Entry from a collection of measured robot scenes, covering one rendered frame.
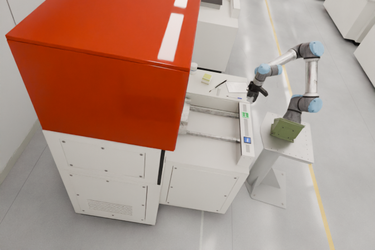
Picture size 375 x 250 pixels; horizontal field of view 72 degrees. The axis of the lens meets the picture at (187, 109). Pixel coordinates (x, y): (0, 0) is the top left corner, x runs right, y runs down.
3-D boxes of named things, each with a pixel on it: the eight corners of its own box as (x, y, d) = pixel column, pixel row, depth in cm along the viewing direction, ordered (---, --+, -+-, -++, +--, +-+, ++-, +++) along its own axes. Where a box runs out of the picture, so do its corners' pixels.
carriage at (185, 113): (175, 133, 204) (176, 131, 202) (181, 101, 230) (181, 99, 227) (185, 135, 204) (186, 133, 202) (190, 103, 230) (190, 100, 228)
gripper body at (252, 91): (245, 90, 200) (250, 78, 191) (256, 92, 200) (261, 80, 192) (246, 97, 195) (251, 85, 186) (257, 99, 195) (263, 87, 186)
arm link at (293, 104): (294, 112, 222) (298, 97, 223) (306, 114, 210) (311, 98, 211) (284, 107, 218) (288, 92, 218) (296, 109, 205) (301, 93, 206)
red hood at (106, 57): (42, 129, 145) (3, 35, 102) (93, 49, 201) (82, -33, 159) (175, 152, 147) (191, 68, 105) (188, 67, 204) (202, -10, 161)
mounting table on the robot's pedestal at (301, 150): (303, 132, 248) (309, 123, 239) (306, 171, 217) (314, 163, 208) (256, 119, 251) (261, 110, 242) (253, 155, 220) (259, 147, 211)
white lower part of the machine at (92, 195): (76, 216, 232) (56, 168, 173) (105, 143, 289) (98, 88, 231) (154, 229, 234) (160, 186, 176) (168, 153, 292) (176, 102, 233)
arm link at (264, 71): (274, 68, 177) (264, 70, 174) (268, 80, 185) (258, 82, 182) (267, 61, 182) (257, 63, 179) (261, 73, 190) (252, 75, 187)
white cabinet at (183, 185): (158, 207, 248) (165, 160, 190) (172, 130, 316) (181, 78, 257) (224, 218, 250) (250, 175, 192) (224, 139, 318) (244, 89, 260)
